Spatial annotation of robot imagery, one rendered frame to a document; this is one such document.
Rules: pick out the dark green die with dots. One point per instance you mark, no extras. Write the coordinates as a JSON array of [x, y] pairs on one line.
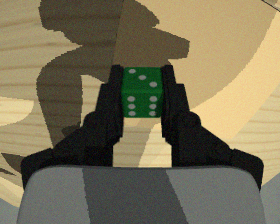
[[142, 92]]

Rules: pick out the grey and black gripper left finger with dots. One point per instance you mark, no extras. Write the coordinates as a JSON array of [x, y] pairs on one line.
[[91, 143]]

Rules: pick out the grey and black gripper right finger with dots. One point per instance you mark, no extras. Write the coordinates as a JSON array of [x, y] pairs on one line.
[[191, 143]]

